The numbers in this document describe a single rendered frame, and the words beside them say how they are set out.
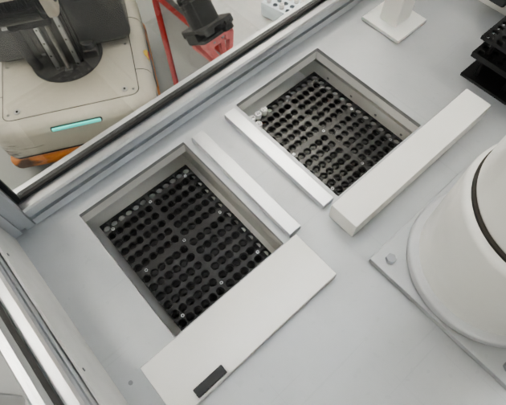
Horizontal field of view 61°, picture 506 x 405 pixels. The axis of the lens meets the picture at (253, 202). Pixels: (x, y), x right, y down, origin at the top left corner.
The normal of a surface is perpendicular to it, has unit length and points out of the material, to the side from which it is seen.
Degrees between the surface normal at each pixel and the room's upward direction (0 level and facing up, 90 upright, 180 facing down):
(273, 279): 0
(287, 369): 0
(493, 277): 90
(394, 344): 0
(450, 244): 90
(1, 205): 90
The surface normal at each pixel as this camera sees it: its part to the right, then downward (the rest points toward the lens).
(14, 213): 0.66, 0.66
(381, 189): -0.02, -0.45
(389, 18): -0.75, 0.60
